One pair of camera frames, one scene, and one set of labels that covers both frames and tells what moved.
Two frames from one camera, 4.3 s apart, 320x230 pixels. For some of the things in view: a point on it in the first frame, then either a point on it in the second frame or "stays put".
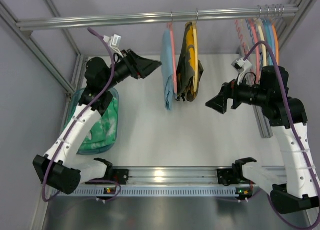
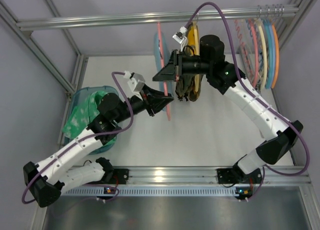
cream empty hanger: (262, 39) stays put
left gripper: (133, 65) to (149, 104)
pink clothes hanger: (170, 26) to (163, 62)
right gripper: (232, 95) to (178, 65)
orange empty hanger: (276, 45) stays put
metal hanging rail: (268, 14) stays put
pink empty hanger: (256, 51) stays put
